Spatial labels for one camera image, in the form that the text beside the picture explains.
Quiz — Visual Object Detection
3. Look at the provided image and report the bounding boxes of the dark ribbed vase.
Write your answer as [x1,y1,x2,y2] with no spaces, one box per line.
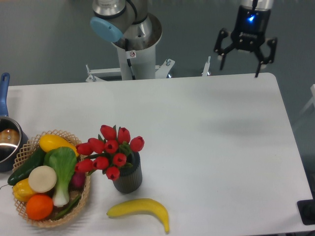
[113,152,143,194]

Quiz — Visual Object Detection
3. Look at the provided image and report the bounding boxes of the red tulip bouquet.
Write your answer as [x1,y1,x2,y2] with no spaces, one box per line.
[75,125,145,181]

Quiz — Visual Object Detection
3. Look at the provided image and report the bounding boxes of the purple red radish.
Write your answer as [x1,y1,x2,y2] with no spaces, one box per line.
[71,172,86,189]

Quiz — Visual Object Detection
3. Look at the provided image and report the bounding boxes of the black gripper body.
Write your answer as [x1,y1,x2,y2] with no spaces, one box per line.
[230,0,274,55]

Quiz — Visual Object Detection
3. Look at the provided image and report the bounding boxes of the yellow bell pepper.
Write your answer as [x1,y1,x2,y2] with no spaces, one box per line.
[12,178,37,202]

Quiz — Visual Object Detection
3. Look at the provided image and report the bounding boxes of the green bok choy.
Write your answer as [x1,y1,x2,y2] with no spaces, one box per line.
[44,147,77,207]

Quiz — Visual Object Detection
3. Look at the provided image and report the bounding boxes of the black device at table edge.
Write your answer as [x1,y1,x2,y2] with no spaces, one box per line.
[297,199,315,225]

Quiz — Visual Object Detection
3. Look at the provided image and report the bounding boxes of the yellow squash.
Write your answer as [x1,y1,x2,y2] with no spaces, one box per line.
[39,134,79,157]

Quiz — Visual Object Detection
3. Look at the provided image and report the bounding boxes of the white frame at right edge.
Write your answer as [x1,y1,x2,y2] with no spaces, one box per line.
[295,84,315,122]

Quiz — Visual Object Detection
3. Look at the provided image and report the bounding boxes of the green cucumber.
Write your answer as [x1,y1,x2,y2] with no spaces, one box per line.
[7,147,46,186]

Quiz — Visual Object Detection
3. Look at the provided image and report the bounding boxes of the yellow banana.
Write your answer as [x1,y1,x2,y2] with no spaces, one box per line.
[106,198,170,234]

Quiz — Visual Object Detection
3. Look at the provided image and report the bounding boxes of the woven wicker basket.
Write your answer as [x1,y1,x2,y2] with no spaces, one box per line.
[13,130,91,228]

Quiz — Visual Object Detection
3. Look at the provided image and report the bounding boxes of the green bean pod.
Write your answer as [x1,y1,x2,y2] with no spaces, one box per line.
[52,195,81,221]

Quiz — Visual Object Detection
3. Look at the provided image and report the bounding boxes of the orange fruit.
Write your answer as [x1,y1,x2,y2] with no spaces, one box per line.
[26,194,54,220]

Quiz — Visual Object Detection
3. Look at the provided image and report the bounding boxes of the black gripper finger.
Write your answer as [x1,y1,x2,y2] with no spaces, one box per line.
[213,28,238,71]
[254,36,278,78]

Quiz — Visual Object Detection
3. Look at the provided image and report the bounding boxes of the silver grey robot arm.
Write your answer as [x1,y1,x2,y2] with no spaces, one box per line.
[90,0,277,80]

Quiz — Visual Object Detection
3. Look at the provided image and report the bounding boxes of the blue handled saucepan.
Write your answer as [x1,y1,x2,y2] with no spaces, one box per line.
[0,72,28,172]

